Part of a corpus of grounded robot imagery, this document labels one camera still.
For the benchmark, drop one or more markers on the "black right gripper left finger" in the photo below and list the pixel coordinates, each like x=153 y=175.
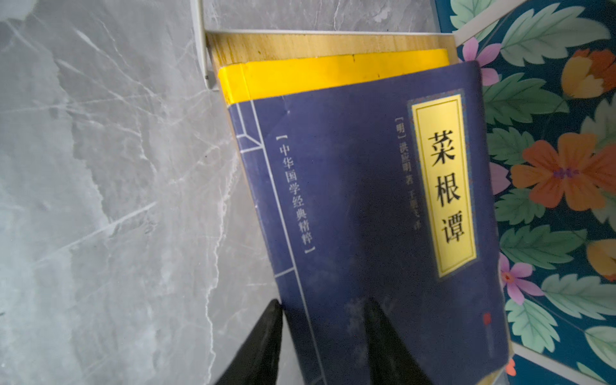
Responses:
x=257 y=360

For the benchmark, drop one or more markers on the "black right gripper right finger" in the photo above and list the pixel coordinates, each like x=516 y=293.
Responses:
x=389 y=360

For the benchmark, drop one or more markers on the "navy book yellow label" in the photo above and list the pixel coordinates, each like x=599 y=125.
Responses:
x=380 y=191

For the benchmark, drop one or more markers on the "yellow book on lower shelf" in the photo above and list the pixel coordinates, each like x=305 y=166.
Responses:
x=268 y=79

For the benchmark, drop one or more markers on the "white frame wooden bookshelf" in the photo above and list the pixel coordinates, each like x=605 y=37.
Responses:
x=219 y=48

